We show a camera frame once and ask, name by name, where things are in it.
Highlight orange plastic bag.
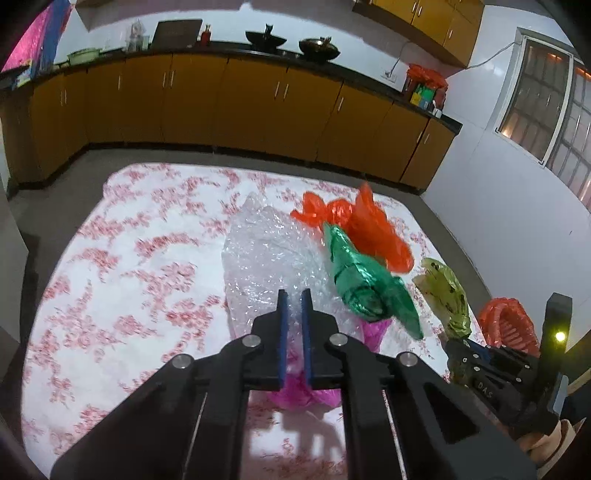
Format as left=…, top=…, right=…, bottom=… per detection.
left=406, top=64, right=448, bottom=90
left=291, top=182, right=415, bottom=273

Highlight clear jar with bag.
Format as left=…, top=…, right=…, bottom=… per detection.
left=126, top=19, right=151, bottom=51

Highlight wooden wall cabinets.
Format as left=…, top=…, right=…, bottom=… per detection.
left=353, top=0, right=485, bottom=65

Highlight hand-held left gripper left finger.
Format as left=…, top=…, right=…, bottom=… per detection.
left=50, top=290, right=289, bottom=480

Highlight person's right hand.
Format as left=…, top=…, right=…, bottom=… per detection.
left=517, top=413, right=585, bottom=469

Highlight orange plastic waste basket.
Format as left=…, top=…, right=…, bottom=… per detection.
left=478, top=298, right=541, bottom=356

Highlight white power cable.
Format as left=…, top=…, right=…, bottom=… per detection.
left=392, top=39, right=522, bottom=75

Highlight black wok right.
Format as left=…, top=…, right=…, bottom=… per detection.
left=298, top=36, right=341, bottom=61

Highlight wooden base cabinets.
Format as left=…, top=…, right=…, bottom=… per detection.
left=0, top=51, right=455, bottom=190

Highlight black kitchen countertop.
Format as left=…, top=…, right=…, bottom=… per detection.
left=0, top=39, right=462, bottom=130

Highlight yellow-green plastic bag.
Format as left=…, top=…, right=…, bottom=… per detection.
left=412, top=257, right=472, bottom=342

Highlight purple plastic bag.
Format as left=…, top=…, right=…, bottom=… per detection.
left=265, top=318, right=391, bottom=411

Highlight black wok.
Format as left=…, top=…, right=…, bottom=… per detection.
left=298, top=36, right=341, bottom=61
left=245, top=25, right=287, bottom=49

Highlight floral tablecloth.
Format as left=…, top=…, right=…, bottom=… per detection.
left=21, top=162, right=490, bottom=480

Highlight dark wooden cutting board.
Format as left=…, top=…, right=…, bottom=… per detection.
left=152, top=19, right=203, bottom=47

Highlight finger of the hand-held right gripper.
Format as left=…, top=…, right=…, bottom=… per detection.
left=444, top=339, right=495, bottom=366
left=450, top=364, right=485, bottom=391

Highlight pink hanging cloth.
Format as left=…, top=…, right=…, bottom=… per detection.
left=2, top=0, right=72, bottom=72

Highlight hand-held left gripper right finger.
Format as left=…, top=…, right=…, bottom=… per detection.
left=301, top=288, right=539, bottom=480

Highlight clear bubble wrap sheet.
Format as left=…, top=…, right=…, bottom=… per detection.
left=222, top=191, right=416, bottom=370

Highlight barred window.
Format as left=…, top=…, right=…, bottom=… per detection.
left=495, top=27, right=591, bottom=210

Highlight green plastic bag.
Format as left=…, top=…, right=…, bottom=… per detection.
left=322, top=223, right=424, bottom=341

